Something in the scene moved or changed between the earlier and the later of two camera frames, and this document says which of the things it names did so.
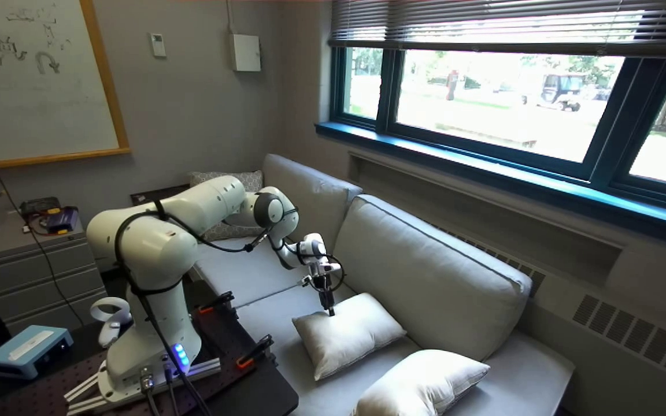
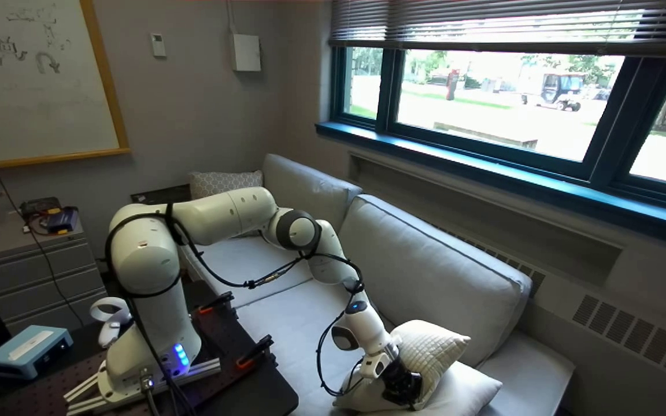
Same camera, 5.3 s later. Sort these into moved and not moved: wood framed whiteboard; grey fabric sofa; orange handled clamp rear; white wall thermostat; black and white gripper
Moved: black and white gripper
Not moved: grey fabric sofa; white wall thermostat; orange handled clamp rear; wood framed whiteboard
